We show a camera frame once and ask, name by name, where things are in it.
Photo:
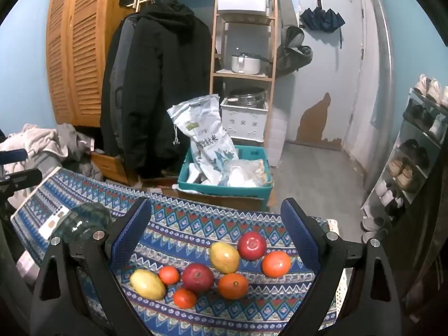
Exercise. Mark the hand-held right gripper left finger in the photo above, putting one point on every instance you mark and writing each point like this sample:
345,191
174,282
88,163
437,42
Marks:
129,238

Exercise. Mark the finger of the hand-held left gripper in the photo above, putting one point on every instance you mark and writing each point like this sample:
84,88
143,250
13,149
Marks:
21,177
14,155

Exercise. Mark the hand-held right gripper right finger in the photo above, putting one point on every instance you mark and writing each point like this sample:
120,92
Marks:
297,231

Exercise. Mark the large orange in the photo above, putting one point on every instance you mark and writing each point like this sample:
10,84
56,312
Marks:
233,286
276,264

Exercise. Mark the glass bowl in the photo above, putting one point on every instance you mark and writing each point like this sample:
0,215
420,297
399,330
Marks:
87,217

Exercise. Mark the red apple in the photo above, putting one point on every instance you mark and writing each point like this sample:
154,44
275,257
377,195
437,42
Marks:
197,277
252,245

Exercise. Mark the yellow pear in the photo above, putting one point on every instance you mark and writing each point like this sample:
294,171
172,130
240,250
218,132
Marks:
147,284
224,257

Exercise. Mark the small tangerine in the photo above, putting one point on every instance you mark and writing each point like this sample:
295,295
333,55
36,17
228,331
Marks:
184,298
169,275

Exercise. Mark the pile of grey-white clothes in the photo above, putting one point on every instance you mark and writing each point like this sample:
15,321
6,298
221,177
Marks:
35,140

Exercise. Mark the flat cardboard box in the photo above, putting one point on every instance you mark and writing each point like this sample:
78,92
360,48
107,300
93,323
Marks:
252,204

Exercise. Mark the white card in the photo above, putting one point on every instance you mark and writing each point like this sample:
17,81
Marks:
52,225

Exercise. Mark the grey garment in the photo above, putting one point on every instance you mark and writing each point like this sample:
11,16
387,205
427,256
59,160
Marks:
73,140

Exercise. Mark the blue patterned tablecloth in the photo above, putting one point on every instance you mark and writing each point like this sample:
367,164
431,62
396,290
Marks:
196,231

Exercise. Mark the wooden drawer box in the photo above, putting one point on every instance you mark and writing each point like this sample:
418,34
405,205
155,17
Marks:
108,166

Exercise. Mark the clear plastic bag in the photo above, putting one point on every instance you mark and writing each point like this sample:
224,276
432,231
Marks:
245,173

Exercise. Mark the teal plastic crate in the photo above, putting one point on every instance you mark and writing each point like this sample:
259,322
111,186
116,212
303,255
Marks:
224,192

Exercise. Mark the white quilted bag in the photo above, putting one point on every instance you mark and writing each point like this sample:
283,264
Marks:
278,136

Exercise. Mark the wooden louvered wardrobe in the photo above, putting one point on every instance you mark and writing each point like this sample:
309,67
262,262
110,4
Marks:
80,59

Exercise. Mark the shoe rack with shoes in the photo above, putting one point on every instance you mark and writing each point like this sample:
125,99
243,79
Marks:
406,178

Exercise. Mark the white plastic basket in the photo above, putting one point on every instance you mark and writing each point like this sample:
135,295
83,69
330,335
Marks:
241,122

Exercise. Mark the white rice bag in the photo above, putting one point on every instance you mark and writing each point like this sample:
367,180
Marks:
206,136

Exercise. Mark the grey jacket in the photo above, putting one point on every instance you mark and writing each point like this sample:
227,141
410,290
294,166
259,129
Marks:
120,59

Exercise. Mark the steel steamer pot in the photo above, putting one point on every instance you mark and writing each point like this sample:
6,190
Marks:
245,96

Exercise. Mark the black jacket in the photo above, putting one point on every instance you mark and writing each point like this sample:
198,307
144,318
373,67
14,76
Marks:
161,94

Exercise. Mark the white door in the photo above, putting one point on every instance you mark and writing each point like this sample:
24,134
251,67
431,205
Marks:
332,77

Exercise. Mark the wooden shelf unit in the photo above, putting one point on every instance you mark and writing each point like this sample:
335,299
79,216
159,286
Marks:
238,74

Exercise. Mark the white pot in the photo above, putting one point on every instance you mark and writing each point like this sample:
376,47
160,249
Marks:
245,64

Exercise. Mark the grey hanging bag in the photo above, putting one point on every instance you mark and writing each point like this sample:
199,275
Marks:
292,52

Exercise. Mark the navy umbrella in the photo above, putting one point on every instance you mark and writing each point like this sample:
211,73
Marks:
322,19

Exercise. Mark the white storage bin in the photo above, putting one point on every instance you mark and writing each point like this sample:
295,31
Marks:
241,1

